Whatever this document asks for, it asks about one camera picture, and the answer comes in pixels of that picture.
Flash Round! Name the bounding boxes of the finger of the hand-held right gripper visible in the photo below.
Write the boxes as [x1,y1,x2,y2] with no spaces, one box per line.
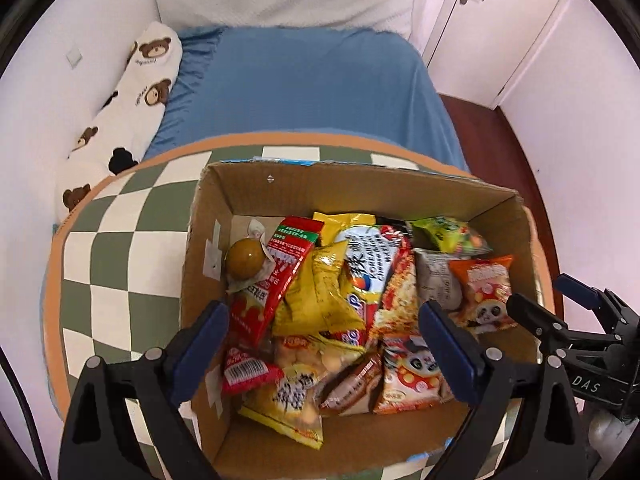
[552,272,616,321]
[507,292,571,346]

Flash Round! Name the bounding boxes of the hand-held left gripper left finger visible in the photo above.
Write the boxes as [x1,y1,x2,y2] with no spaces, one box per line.
[60,300,231,480]

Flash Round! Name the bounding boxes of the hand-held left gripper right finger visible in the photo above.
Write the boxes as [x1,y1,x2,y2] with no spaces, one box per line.
[417,299,586,480]

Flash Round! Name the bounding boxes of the small red snack packet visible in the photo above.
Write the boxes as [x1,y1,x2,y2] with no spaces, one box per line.
[220,345,286,397]

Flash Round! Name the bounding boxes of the panda snack packet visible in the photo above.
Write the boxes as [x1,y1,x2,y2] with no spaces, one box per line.
[372,335,456,416]
[447,255,521,335]

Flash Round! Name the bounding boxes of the beige cookie packet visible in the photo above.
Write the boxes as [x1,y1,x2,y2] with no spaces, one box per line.
[414,247,463,313]

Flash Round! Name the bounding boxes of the packed braised egg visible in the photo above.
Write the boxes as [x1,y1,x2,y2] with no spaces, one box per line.
[222,217,276,293]

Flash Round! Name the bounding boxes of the dark red snack packet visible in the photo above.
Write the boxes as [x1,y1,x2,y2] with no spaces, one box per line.
[320,347,386,417]

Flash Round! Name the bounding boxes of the round biscuit packet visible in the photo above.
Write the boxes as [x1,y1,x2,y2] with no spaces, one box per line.
[272,332,368,381]

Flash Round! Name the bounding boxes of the green gumball candy bag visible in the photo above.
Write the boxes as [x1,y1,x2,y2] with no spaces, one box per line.
[407,216,493,256]

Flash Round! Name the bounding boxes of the red and green snack packet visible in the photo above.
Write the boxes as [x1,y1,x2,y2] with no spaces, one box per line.
[227,216,323,356]

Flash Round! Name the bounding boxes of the yellow chip bag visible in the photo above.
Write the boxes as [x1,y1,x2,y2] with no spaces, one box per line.
[272,240,368,338]

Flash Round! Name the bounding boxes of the printed cardboard box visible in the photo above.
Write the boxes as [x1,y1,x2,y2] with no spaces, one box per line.
[181,159,543,468]

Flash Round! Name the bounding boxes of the person's right forearm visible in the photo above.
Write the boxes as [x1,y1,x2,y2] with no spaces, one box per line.
[587,402,633,461]

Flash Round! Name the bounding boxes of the yellow biscuit ball packet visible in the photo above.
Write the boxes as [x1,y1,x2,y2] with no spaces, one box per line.
[239,362,326,451]

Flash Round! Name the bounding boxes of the green white checkered mat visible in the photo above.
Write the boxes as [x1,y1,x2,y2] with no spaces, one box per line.
[42,132,556,480]

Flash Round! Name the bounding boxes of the large white snack bag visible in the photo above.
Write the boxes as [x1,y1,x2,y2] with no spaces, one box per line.
[332,225,418,351]

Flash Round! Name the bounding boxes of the small yellow snack packet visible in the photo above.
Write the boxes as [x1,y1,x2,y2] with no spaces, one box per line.
[312,211,376,248]

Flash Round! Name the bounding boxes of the white door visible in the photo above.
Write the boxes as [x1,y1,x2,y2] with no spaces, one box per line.
[422,0,571,111]

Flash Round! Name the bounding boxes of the bear print bolster pillow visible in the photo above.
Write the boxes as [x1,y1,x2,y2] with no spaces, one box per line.
[55,22,183,223]

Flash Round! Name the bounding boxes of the bed with blue sheet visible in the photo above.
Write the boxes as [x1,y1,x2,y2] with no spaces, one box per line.
[145,25,471,173]

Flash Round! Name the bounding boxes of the white pillow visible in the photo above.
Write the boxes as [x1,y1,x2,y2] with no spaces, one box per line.
[152,0,428,41]

